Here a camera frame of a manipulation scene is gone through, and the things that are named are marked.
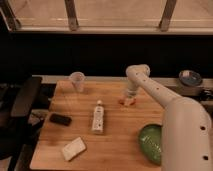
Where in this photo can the white sponge block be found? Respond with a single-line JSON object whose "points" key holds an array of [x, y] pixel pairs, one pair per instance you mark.
{"points": [[73, 149]]}

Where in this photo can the white squeeze tube bottle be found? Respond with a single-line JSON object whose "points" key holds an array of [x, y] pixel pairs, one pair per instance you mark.
{"points": [[98, 118]]}

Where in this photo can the wooden cutting board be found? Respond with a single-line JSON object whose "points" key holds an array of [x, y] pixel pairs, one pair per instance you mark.
{"points": [[103, 134]]}

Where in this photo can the black office chair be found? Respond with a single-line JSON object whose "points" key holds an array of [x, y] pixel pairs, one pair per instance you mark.
{"points": [[14, 121]]}

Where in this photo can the grey tape roll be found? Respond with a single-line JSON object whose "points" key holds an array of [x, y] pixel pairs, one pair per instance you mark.
{"points": [[190, 78]]}

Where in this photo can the green plate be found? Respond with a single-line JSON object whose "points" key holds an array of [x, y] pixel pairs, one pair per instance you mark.
{"points": [[149, 140]]}

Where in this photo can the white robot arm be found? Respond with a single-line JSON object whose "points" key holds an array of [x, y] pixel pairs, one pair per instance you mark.
{"points": [[186, 124]]}

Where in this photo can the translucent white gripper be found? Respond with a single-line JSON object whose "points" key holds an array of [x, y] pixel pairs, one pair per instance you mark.
{"points": [[130, 92]]}

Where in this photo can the black rectangular phone-like block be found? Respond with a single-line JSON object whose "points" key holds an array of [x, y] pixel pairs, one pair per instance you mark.
{"points": [[60, 119]]}

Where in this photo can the translucent ceramic cup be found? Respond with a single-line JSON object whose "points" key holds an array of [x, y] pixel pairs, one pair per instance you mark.
{"points": [[77, 80]]}

